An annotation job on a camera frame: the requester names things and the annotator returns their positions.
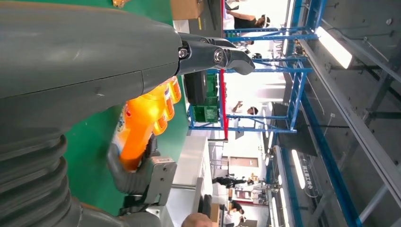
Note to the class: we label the brown cardboard box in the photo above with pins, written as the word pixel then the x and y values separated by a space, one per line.
pixel 184 9

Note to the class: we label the blue metal rack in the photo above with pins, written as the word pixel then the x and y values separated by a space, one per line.
pixel 297 97

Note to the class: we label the dark grey flat case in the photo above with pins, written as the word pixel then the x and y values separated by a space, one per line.
pixel 210 22

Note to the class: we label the black carrying case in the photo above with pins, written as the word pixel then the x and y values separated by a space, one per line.
pixel 195 87

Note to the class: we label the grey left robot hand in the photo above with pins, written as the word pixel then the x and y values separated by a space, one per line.
pixel 78 47

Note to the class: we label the person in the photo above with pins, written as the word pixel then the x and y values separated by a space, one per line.
pixel 228 181
pixel 235 208
pixel 247 22
pixel 195 221
pixel 250 110

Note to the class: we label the green plastic crate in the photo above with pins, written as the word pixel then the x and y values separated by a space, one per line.
pixel 205 109
pixel 212 86

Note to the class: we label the red pole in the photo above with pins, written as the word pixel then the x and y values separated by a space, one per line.
pixel 223 94

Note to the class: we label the pale grey table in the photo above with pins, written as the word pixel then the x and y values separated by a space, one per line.
pixel 191 156

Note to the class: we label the ceiling light panel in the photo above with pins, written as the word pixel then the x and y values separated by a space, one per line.
pixel 333 47
pixel 297 169

